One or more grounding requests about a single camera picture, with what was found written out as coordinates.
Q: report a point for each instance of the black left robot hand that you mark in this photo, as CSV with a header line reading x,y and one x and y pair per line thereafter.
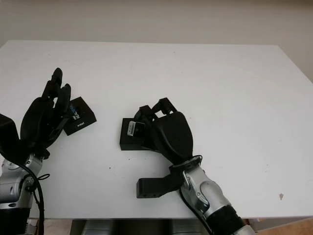
x,y
36,122

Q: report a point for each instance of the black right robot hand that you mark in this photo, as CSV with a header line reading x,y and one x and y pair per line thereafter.
x,y
173,134

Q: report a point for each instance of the small silver cube camera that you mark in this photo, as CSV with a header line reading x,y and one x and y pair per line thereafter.
x,y
133,128

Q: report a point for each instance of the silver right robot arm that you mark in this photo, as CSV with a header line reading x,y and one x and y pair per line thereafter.
x,y
212,195

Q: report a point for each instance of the black box lid intel print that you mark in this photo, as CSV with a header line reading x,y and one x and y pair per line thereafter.
x,y
83,117

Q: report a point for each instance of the dark grey robot torso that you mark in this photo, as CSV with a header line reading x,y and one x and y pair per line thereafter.
x,y
137,227

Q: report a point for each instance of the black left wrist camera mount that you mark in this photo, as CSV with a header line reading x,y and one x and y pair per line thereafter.
x,y
7,135

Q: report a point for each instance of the black camera box base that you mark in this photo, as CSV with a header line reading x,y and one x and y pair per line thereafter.
x,y
129,143

